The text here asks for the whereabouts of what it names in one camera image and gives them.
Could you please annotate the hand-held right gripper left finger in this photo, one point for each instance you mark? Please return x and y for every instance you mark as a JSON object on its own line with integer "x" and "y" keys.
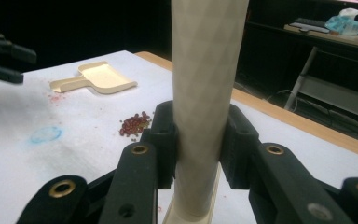
{"x": 164, "y": 146}

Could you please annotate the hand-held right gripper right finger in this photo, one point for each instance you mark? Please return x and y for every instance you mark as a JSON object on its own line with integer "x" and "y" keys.
{"x": 239, "y": 146}

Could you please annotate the pile of red beans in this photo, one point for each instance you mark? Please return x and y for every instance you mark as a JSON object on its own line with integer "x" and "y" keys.
{"x": 135, "y": 124}

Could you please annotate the cream brush with grey bristles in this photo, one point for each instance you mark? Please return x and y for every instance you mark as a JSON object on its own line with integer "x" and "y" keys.
{"x": 205, "y": 93}

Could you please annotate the cream plastic dustpan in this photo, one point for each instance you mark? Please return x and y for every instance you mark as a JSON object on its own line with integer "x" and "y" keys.
{"x": 105, "y": 77}

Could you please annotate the wooden table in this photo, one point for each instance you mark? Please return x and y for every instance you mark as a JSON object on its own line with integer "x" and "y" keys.
{"x": 292, "y": 116}

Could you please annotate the dark keyboard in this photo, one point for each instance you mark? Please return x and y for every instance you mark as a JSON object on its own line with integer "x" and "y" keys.
{"x": 310, "y": 24}

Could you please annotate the light blue tissue pack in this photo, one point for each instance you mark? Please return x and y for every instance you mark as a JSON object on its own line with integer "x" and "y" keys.
{"x": 345, "y": 23}

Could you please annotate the white table frame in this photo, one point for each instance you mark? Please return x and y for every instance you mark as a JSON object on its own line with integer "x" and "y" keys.
{"x": 332, "y": 90}

